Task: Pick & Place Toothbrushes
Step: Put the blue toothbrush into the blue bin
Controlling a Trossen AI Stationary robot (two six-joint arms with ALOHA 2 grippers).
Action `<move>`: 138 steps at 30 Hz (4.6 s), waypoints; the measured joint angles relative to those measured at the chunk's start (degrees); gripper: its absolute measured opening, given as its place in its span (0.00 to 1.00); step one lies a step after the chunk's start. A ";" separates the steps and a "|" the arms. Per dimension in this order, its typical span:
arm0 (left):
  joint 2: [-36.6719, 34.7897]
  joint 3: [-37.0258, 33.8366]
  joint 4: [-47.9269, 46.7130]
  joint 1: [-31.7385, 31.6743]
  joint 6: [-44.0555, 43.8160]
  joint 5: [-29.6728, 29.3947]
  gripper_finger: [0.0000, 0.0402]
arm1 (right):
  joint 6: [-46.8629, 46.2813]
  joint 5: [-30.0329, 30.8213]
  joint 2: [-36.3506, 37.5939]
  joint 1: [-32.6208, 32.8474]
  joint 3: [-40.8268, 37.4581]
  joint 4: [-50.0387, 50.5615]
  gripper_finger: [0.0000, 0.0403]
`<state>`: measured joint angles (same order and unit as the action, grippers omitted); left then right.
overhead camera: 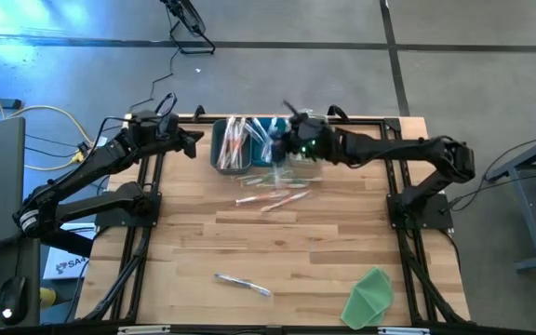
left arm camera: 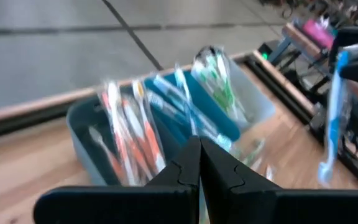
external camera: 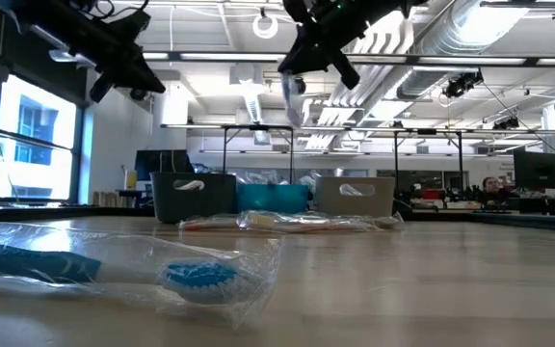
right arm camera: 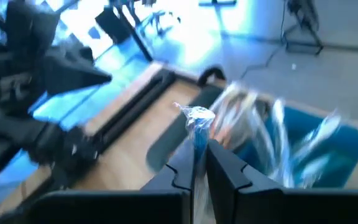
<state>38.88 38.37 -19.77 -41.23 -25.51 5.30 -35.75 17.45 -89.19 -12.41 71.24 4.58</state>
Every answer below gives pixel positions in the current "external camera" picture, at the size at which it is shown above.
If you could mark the black wall screen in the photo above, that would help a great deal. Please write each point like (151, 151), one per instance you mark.
(157, 161)

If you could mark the person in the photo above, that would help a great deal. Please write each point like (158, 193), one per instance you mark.
(492, 188)

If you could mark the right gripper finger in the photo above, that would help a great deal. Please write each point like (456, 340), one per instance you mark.
(347, 70)
(306, 60)

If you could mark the teal plastic bin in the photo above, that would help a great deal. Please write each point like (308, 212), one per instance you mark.
(272, 198)

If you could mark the blue toothbrush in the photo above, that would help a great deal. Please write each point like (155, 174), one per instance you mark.
(289, 98)
(113, 270)
(268, 178)

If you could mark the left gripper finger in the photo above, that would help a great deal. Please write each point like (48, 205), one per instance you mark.
(140, 77)
(100, 89)

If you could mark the black computer monitor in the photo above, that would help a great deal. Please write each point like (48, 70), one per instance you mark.
(539, 169)

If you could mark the light grey plastic bin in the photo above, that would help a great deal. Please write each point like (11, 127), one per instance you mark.
(383, 202)

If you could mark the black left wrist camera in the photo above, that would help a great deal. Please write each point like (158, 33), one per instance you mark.
(133, 26)

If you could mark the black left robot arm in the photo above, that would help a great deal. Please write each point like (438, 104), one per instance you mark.
(41, 24)

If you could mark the black round ceiling camera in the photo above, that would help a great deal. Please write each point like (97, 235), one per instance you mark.
(300, 86)
(460, 84)
(138, 94)

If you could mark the dark grey plastic bin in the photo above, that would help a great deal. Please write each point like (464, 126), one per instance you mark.
(219, 202)

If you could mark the black desk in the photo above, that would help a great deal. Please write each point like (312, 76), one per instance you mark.
(542, 205)

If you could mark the yellow container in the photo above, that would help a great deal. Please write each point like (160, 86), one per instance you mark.
(130, 177)

